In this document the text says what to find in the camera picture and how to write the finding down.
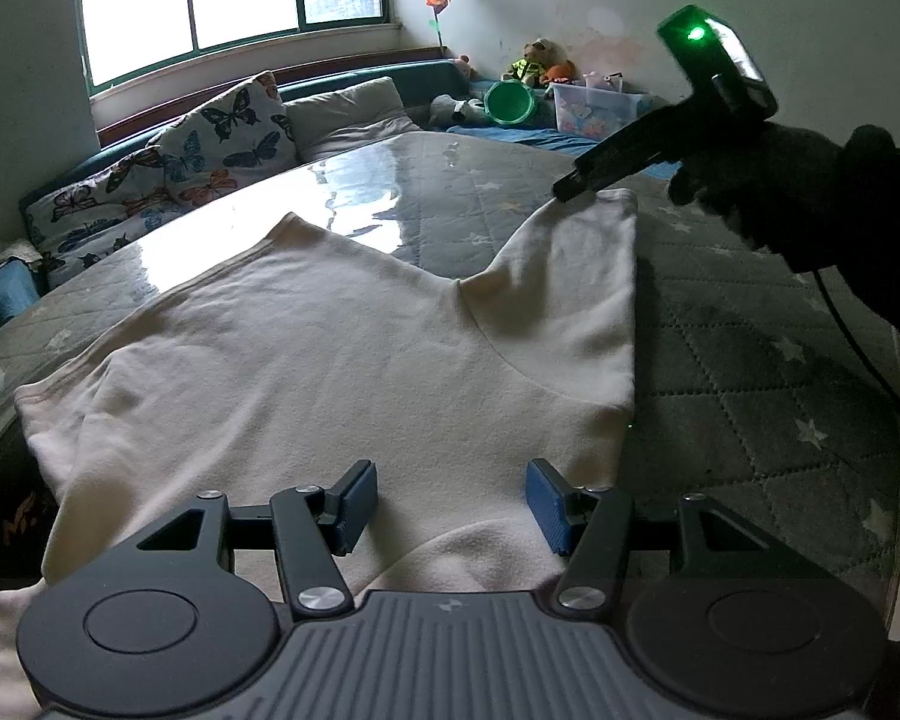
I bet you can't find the plain beige pillow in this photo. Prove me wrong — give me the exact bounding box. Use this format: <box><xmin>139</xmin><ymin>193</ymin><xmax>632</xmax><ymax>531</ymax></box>
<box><xmin>284</xmin><ymin>76</ymin><xmax>419</xmax><ymax>163</ymax></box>

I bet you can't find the cream sweatshirt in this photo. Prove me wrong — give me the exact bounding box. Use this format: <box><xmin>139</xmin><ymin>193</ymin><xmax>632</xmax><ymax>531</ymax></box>
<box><xmin>0</xmin><ymin>187</ymin><xmax>641</xmax><ymax>720</ymax></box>

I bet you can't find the butterfly pillow right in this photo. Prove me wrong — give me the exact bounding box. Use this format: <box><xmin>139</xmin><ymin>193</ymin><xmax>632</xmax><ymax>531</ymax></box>
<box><xmin>151</xmin><ymin>71</ymin><xmax>299</xmax><ymax>208</ymax></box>

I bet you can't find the butterfly pillow left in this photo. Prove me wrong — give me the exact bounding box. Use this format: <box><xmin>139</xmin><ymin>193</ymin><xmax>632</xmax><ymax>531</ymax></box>
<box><xmin>23</xmin><ymin>146</ymin><xmax>188</xmax><ymax>284</ymax></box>

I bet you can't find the clear plastic storage box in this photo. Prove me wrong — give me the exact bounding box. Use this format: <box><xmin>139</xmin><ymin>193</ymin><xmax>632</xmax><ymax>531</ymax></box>
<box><xmin>551</xmin><ymin>83</ymin><xmax>653</xmax><ymax>140</ymax></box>

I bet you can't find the stuffed toy pile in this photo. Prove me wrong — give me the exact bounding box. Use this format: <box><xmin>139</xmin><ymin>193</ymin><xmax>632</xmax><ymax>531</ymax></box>
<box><xmin>500</xmin><ymin>37</ymin><xmax>577</xmax><ymax>89</ymax></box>

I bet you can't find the grey plush toy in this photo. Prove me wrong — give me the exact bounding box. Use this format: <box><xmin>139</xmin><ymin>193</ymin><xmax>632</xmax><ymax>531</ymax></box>
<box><xmin>429</xmin><ymin>94</ymin><xmax>489</xmax><ymax>130</ymax></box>

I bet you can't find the green plastic bucket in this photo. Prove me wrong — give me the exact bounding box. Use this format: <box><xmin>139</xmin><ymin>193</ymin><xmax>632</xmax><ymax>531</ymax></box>
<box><xmin>482</xmin><ymin>80</ymin><xmax>536</xmax><ymax>127</ymax></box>

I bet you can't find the black cable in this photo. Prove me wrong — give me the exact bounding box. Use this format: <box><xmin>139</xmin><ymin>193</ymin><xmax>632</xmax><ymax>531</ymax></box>
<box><xmin>809</xmin><ymin>268</ymin><xmax>900</xmax><ymax>446</ymax></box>

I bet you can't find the grey quilted star table cover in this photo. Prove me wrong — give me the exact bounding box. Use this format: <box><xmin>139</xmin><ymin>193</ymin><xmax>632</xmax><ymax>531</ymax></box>
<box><xmin>0</xmin><ymin>133</ymin><xmax>900</xmax><ymax>610</ymax></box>

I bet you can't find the operator right gloved hand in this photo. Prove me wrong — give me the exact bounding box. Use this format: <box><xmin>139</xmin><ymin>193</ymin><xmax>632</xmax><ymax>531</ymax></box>
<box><xmin>668</xmin><ymin>122</ymin><xmax>900</xmax><ymax>333</ymax></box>

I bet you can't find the butterfly pillow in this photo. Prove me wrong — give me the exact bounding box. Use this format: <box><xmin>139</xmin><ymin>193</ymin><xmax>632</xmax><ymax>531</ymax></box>
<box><xmin>23</xmin><ymin>146</ymin><xmax>188</xmax><ymax>284</ymax></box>
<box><xmin>151</xmin><ymin>71</ymin><xmax>299</xmax><ymax>208</ymax></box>

